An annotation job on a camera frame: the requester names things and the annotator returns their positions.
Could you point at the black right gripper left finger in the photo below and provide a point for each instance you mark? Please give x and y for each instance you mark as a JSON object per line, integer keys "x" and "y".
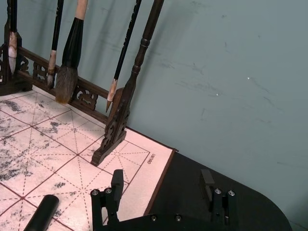
{"x": 115, "y": 192}

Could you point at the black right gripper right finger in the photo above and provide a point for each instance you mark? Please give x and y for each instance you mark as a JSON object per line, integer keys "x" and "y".
{"x": 220, "y": 204}

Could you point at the black table cloth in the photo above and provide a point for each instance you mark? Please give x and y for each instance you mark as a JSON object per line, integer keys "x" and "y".
{"x": 187, "y": 166}

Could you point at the pink grid calligraphy practice mat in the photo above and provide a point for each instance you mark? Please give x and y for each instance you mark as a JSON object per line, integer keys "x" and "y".
{"x": 60, "y": 154}

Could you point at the black cylinder rod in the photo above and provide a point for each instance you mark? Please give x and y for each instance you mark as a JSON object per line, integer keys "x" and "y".
{"x": 43, "y": 214}

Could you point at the thin black brush, brown tip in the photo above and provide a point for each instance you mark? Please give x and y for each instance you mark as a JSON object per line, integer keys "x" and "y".
{"x": 125, "y": 45}

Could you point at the carved dark wooden brush rack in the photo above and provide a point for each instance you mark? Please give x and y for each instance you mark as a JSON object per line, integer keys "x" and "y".
{"x": 144, "y": 43}

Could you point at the large brush with bushy bristles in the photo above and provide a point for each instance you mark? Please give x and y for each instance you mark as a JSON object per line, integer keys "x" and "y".
{"x": 73, "y": 43}

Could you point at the thin black brush, grey tip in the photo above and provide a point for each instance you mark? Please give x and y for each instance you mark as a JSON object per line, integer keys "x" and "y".
{"x": 57, "y": 29}

